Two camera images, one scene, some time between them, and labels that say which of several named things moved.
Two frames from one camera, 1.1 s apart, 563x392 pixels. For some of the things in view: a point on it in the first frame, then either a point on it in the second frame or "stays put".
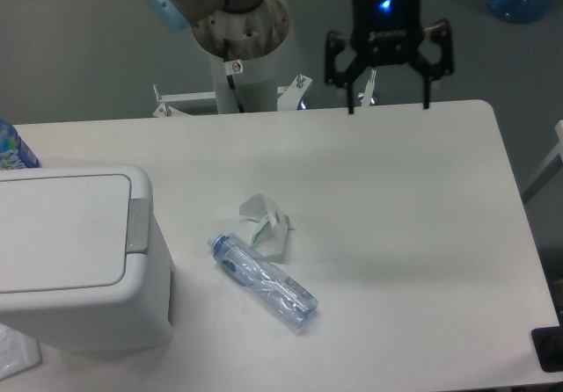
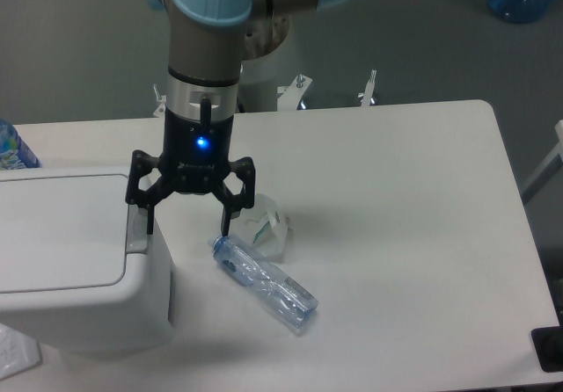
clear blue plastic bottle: x=277 y=291 stays put
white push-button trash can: x=83 y=268 stays put
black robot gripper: x=386 y=30 to x=196 y=154
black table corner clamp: x=549 y=346 stays put
